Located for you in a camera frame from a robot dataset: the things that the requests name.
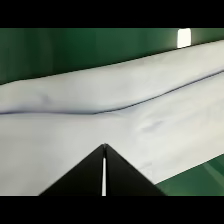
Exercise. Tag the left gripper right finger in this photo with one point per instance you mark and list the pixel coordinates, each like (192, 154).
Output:
(126, 178)

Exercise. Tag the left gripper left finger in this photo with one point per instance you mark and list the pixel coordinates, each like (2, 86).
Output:
(86, 178)

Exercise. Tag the white shirt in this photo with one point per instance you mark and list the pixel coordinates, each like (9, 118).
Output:
(100, 126)

